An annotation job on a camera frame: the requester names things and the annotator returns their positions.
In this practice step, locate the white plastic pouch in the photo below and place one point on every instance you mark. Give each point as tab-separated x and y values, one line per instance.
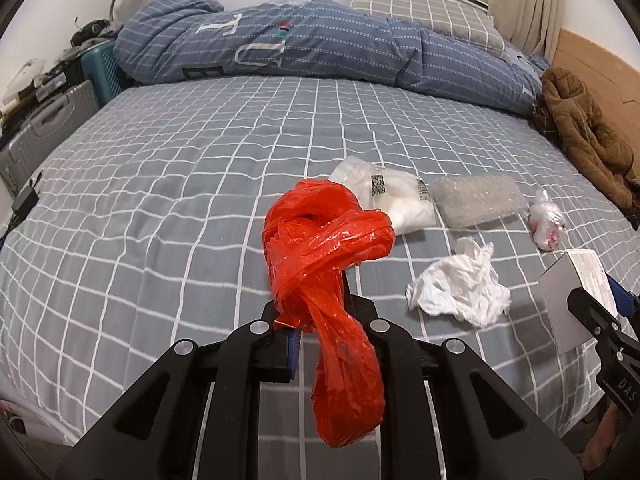
405	200

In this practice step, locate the small clear red-printed bag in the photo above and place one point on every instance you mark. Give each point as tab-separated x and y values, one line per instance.
547	220

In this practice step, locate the white plastic item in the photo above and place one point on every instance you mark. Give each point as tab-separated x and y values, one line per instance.
25	75

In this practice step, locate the wide beige curtain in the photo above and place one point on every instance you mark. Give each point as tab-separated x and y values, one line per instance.
525	5

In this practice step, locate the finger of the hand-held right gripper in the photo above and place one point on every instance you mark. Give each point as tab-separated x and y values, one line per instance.
590	310
620	297

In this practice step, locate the white tissue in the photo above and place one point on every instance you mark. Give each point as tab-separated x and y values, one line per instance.
460	285

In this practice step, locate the teal suitcase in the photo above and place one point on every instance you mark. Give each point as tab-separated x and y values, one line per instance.
102	72

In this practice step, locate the bed with grey checked sheet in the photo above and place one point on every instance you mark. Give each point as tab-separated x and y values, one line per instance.
175	185

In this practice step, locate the brown quilted jacket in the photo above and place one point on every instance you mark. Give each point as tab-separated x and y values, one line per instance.
585	135

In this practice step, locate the red plastic bag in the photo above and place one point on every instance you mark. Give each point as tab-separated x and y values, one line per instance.
320	240

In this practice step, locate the wooden headboard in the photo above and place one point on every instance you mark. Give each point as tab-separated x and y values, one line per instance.
600	70

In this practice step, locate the person's right hand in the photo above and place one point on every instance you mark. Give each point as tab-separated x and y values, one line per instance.
600	440

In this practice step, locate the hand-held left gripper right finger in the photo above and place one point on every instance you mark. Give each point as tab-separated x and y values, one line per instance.
362	312

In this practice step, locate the white flat package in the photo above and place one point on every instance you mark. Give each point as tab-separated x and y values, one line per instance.
20	417

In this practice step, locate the white cardboard box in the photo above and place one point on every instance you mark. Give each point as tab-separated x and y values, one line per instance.
560	300

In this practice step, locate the grey suitcase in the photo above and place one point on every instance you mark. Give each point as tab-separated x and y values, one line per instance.
45	125

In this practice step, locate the grey checked pillow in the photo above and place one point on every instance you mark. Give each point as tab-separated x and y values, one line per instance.
425	10

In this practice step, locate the blue striped duvet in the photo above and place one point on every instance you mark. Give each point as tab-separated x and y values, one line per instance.
300	45

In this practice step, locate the clear bubble wrap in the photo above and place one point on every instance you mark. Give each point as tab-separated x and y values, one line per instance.
475	200

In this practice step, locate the black round gadget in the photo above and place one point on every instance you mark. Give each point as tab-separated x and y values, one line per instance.
92	30

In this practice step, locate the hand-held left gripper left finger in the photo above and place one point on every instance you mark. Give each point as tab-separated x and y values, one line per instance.
291	357

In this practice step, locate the black power adapter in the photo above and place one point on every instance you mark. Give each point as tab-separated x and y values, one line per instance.
25	200

